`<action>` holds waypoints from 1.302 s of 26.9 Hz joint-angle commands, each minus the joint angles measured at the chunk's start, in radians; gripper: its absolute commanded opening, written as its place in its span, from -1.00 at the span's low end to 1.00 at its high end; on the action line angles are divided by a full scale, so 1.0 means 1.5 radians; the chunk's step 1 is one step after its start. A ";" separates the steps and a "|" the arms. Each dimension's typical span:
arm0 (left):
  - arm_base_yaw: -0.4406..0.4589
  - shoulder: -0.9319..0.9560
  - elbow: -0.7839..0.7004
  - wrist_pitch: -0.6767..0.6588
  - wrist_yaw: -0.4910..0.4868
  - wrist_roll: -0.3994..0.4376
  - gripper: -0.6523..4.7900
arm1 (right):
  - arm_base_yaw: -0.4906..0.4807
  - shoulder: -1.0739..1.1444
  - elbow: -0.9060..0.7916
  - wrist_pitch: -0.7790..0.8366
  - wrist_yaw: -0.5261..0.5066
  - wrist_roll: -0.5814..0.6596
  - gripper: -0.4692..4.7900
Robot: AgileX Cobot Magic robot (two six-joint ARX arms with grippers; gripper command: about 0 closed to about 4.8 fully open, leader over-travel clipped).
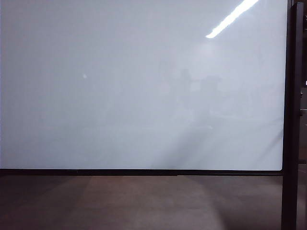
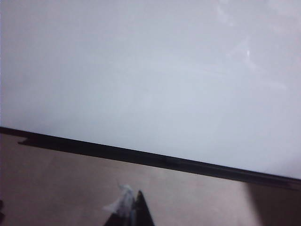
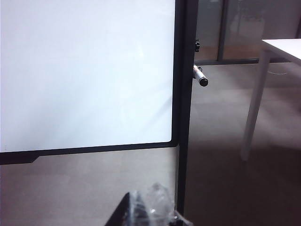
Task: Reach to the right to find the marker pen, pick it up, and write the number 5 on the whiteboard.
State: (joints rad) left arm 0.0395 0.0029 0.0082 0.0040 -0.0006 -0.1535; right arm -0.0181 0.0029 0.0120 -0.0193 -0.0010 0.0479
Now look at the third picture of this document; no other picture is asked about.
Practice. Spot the white table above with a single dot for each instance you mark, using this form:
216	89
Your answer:
257	94

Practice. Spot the small black post clip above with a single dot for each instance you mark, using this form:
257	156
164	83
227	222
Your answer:
197	45

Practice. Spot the white marker pen black cap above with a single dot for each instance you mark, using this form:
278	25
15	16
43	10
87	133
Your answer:
200	75

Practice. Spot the whiteboard with black frame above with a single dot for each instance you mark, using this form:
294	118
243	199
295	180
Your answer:
84	70

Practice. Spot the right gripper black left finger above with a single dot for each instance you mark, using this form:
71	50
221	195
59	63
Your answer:
120	213

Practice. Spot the glass partition with dark frame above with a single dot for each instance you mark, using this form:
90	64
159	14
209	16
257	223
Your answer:
235	28

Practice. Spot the right gripper tape-wrapped right finger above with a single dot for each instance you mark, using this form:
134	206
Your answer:
156	207

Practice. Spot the black whiteboard stand post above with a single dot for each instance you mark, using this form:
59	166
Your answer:
187	106

